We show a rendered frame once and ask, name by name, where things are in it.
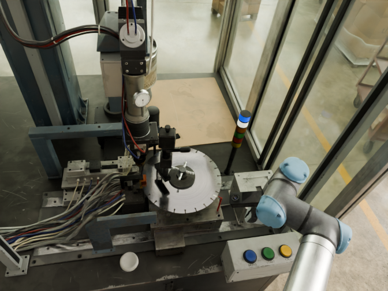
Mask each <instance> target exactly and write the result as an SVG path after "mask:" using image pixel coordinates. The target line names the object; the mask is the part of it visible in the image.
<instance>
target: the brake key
mask: <svg viewBox="0 0 388 291"><path fill-rule="evenodd" d="M245 258H246V260H247V261H249V262H254V261H255V259H256V254H255V253H254V251H250V250H249V251H246V253H245Z"/></svg>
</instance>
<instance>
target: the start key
mask: <svg viewBox="0 0 388 291"><path fill-rule="evenodd" d="M263 256H264V257H265V258H266V259H272V258H273V256H274V252H273V250H272V249H271V248H265V249H264V250H263Z"/></svg>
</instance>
